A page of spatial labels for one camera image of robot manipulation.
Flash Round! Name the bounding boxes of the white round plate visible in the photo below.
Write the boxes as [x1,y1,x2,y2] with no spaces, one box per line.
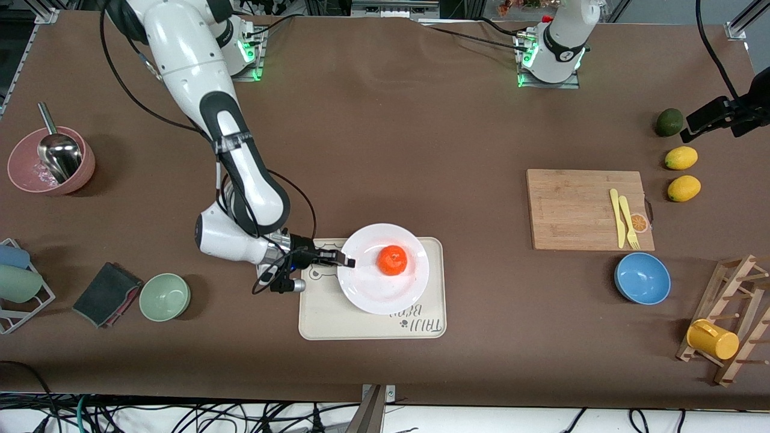
[337,223,430,316]

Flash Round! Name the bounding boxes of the orange fruit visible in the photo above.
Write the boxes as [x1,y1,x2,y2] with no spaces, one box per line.
[378,245,408,277]

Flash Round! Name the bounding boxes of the dark green avocado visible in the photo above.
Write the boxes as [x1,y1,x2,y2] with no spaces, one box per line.
[655,108,685,138]

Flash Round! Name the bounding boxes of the yellow lemon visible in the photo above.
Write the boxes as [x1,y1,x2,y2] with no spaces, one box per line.
[667,175,702,203]
[664,146,699,171]

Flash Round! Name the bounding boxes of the cream bear print tray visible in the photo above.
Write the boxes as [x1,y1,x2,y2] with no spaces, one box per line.
[298,237,447,341]

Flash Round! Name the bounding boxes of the yellow plastic fork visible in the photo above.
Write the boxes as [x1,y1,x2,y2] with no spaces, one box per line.
[618,195,641,250]

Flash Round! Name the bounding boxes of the yellow plastic knife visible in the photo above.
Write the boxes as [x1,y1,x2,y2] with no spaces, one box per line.
[609,188,627,249]

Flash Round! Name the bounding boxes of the pale green bowl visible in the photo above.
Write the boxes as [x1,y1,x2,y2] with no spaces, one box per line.
[139,273,192,322]

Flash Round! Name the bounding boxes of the blue bowl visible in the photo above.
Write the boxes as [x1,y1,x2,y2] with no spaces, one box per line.
[614,252,672,306]

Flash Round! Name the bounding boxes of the wooden mug rack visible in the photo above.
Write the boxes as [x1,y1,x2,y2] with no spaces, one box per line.
[676,254,770,387]

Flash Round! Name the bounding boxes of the wooden cutting board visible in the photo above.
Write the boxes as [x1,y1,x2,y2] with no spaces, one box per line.
[526,169,656,251]

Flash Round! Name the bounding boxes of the dark folded cloth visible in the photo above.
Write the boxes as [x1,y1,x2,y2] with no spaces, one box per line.
[72,262,144,329]

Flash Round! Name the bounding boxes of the yellow mug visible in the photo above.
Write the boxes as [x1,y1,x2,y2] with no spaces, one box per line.
[686,319,740,361]

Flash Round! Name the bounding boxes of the pink bowl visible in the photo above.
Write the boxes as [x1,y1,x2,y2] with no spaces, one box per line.
[7,126,96,195]

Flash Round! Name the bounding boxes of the metal scoop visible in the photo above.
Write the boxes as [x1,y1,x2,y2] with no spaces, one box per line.
[37,102,82,184]

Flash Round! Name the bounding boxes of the pale green cup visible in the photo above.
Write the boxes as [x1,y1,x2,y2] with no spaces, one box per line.
[0,265,44,304]

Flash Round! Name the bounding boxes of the blue cup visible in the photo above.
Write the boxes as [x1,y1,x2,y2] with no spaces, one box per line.
[0,244,31,270]

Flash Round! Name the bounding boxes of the aluminium frame corner bracket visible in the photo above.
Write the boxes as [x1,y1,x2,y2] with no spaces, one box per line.
[725,0,770,41]

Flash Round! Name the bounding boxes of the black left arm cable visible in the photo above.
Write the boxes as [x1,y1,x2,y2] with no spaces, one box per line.
[696,0,742,100]

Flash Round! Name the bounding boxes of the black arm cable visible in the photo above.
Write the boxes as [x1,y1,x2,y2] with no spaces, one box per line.
[99,0,318,295]
[696,0,742,100]

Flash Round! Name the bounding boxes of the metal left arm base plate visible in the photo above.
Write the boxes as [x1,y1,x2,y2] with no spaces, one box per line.
[517,33,581,90]

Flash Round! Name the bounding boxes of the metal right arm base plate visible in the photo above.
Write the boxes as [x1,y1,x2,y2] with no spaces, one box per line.
[232,27,265,82]

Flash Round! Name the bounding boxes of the black base cable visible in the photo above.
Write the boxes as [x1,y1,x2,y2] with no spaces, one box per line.
[421,21,524,52]
[244,15,295,37]

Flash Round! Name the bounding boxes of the white wire cup rack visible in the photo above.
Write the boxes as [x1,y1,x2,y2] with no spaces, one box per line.
[0,238,57,335]

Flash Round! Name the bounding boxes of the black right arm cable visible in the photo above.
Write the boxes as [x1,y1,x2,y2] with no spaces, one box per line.
[99,0,318,295]

